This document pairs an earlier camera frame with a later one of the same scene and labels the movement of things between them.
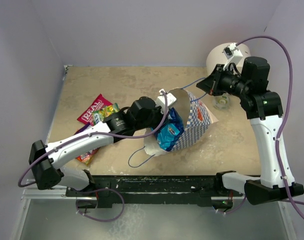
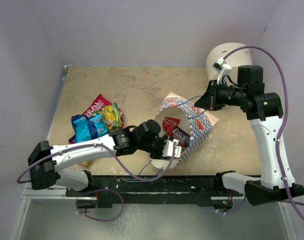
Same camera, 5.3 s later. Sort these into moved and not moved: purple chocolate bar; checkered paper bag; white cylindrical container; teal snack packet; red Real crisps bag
Moved: teal snack packet; checkered paper bag; purple chocolate bar
Not moved: white cylindrical container; red Real crisps bag
